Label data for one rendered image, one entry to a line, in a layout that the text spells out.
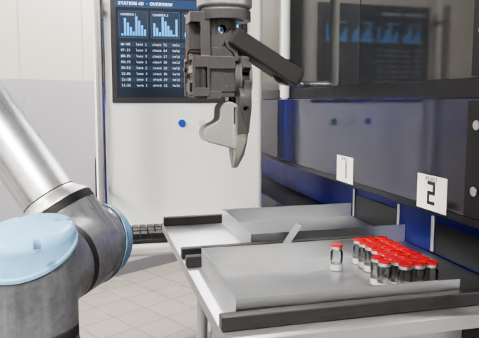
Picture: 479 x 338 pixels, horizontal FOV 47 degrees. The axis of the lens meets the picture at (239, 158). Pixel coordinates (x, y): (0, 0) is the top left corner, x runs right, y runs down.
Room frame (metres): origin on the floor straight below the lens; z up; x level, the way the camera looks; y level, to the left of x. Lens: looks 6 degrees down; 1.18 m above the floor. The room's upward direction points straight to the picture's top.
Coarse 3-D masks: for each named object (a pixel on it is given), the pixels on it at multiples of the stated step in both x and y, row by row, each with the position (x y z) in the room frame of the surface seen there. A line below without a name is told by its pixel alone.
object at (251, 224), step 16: (240, 208) 1.33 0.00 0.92; (256, 208) 1.34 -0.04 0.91; (272, 208) 1.35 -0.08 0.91; (288, 208) 1.36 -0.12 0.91; (304, 208) 1.37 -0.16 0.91; (320, 208) 1.38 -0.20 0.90; (336, 208) 1.39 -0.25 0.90; (224, 224) 1.30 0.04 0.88; (240, 224) 1.15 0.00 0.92; (256, 224) 1.30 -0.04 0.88; (272, 224) 1.30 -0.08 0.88; (288, 224) 1.30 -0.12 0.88; (304, 224) 1.30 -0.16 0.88; (320, 224) 1.30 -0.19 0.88; (336, 224) 1.30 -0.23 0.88; (352, 224) 1.30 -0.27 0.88; (368, 224) 1.30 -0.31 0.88; (240, 240) 1.14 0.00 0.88; (256, 240) 1.07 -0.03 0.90; (272, 240) 1.08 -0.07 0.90; (400, 240) 1.15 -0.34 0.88
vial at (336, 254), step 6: (342, 246) 0.94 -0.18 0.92; (330, 252) 0.94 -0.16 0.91; (336, 252) 0.93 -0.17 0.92; (342, 252) 0.94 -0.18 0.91; (330, 258) 0.94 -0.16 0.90; (336, 258) 0.93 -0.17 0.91; (342, 258) 0.94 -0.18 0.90; (330, 264) 0.94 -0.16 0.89; (336, 264) 0.93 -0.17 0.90; (342, 264) 0.94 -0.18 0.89; (336, 270) 0.93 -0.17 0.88
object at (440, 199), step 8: (424, 176) 0.95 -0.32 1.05; (432, 176) 0.93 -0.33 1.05; (424, 184) 0.95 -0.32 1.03; (440, 184) 0.90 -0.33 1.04; (424, 192) 0.95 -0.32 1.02; (440, 192) 0.90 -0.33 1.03; (424, 200) 0.95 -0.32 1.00; (432, 200) 0.92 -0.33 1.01; (440, 200) 0.90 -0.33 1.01; (432, 208) 0.92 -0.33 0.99; (440, 208) 0.90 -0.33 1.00
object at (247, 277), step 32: (224, 256) 0.97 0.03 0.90; (256, 256) 0.98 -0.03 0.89; (288, 256) 1.00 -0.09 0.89; (320, 256) 1.01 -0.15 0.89; (352, 256) 1.03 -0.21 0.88; (224, 288) 0.78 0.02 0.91; (256, 288) 0.85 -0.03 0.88; (288, 288) 0.85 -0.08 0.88; (320, 288) 0.85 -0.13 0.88; (352, 288) 0.75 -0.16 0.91; (384, 288) 0.76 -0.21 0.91; (416, 288) 0.77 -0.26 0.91; (448, 288) 0.79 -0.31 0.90
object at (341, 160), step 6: (342, 156) 1.27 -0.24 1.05; (342, 162) 1.27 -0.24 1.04; (348, 162) 1.24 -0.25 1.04; (336, 168) 1.30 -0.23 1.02; (342, 168) 1.27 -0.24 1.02; (348, 168) 1.24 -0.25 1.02; (336, 174) 1.30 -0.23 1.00; (342, 174) 1.27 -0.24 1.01; (348, 174) 1.24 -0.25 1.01; (342, 180) 1.27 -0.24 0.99; (348, 180) 1.24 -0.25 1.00
